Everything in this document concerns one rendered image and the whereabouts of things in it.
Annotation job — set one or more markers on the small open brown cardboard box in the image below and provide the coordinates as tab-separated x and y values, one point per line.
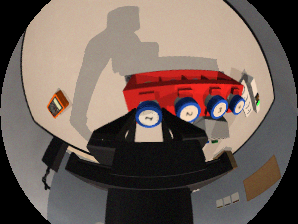
231	157

